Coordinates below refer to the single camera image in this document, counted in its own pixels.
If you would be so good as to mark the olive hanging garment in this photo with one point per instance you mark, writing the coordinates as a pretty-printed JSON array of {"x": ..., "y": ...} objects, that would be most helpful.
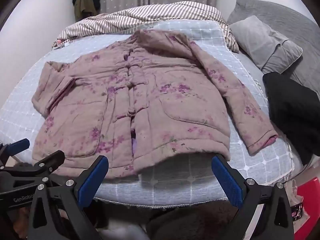
[{"x": 85, "y": 8}]

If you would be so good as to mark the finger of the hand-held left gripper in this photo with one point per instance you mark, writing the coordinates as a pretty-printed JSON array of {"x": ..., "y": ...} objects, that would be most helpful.
[
  {"x": 16, "y": 146},
  {"x": 51, "y": 158}
]

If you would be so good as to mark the pink floral cloth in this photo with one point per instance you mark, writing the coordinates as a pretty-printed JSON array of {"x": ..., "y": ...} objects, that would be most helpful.
[{"x": 59, "y": 43}]

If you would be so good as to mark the grey pillow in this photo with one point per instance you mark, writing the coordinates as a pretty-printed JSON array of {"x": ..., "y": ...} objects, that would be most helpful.
[{"x": 262, "y": 40}]

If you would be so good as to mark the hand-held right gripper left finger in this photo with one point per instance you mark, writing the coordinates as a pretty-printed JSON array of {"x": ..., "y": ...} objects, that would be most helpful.
[{"x": 91, "y": 181}]

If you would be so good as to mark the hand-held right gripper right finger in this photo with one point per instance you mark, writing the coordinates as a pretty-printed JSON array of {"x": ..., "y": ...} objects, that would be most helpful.
[{"x": 227, "y": 181}]

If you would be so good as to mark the striped quilt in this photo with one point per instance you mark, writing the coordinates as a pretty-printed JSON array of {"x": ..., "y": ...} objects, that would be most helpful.
[{"x": 162, "y": 10}]

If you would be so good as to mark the dark fuzzy clothing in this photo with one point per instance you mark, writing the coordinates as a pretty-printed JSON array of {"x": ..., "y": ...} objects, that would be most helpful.
[{"x": 190, "y": 220}]

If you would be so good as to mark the blue checked bedspread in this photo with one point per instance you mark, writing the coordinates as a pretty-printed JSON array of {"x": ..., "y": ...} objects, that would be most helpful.
[{"x": 175, "y": 182}]

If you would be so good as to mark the floral padded jacket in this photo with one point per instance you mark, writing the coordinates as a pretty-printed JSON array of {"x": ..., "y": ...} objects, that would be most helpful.
[{"x": 150, "y": 92}]

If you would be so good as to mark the black floral cloth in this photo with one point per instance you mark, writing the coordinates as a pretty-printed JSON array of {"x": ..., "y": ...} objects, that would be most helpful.
[{"x": 297, "y": 210}]

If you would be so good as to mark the grey quilted headboard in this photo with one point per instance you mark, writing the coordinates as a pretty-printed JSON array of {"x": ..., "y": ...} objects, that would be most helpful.
[{"x": 287, "y": 15}]

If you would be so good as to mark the red plastic stool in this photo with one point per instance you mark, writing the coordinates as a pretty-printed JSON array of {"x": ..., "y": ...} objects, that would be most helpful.
[{"x": 308, "y": 200}]

